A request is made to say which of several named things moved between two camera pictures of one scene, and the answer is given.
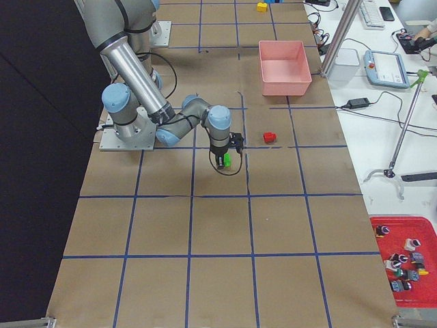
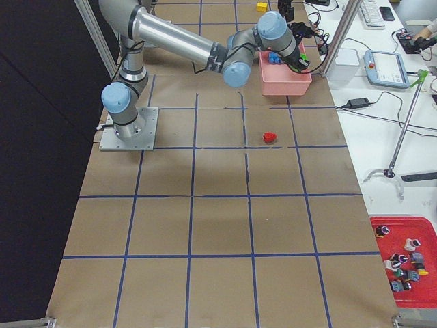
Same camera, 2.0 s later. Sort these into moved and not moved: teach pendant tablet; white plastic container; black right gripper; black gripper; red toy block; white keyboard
Moved: black right gripper; black gripper
Not moved: white keyboard; white plastic container; red toy block; teach pendant tablet
